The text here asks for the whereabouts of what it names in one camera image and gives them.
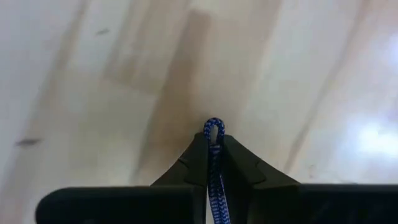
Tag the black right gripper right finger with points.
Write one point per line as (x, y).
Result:
(264, 199)

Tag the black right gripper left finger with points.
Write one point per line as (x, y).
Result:
(174, 199)

